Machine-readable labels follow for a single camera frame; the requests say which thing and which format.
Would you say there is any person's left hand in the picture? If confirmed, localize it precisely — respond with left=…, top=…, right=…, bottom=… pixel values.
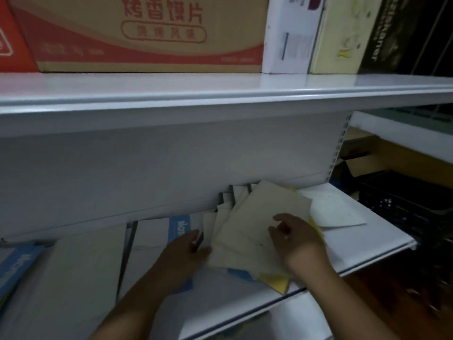
left=154, top=229, right=213, bottom=291

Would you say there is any person's right hand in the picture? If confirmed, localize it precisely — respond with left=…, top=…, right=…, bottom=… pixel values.
left=268, top=213, right=332, bottom=277

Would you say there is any stack of beige envelopes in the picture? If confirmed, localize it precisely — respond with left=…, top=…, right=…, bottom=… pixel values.
left=203, top=179, right=314, bottom=282

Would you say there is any person's right forearm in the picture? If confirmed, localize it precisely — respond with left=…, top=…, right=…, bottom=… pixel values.
left=287, top=259, right=402, bottom=340

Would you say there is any person's left forearm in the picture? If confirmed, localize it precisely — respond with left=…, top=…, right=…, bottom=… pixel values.
left=89, top=274, right=190, bottom=340

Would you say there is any white box with blue label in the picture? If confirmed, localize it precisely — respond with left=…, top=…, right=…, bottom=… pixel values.
left=118, top=214, right=214, bottom=301

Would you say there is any yellow paper sheet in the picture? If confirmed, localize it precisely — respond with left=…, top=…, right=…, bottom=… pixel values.
left=259, top=216, right=326, bottom=295

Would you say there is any white envelope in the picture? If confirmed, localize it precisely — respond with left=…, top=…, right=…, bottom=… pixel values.
left=299, top=184, right=367, bottom=229

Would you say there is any slotted white shelf upright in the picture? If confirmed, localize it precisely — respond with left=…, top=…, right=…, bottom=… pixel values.
left=325, top=113, right=353, bottom=184

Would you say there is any black plastic crate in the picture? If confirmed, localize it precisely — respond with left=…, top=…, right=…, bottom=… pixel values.
left=357, top=169, right=453, bottom=246

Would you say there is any flat beige box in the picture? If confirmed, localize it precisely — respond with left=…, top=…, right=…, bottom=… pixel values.
left=0, top=225, right=127, bottom=340

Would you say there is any plain brown cardboard box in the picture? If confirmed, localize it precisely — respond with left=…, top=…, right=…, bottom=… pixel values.
left=339, top=137, right=453, bottom=190

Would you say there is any wide white metal shelf board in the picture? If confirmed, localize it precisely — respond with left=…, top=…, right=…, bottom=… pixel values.
left=0, top=72, right=453, bottom=139

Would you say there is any white shelf board of neighbouring rack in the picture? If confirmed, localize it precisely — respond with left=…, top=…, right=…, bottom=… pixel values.
left=348, top=111, right=453, bottom=164

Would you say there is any blue and white packet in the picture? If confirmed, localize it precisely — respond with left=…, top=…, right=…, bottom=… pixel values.
left=0, top=240, right=47, bottom=310

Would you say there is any white carton with label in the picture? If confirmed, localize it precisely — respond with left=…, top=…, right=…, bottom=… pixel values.
left=261, top=0, right=327, bottom=75

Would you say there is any brown carton with red print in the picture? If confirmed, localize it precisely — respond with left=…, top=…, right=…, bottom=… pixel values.
left=6, top=0, right=270, bottom=73

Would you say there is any pale yellow carton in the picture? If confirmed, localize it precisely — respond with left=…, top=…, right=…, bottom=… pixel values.
left=309, top=0, right=386, bottom=75

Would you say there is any black carton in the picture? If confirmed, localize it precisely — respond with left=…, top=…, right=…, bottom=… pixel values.
left=357, top=0, right=440, bottom=75

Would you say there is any metal wire rack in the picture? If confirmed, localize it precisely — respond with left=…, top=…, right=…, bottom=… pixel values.
left=410, top=0, right=453, bottom=77

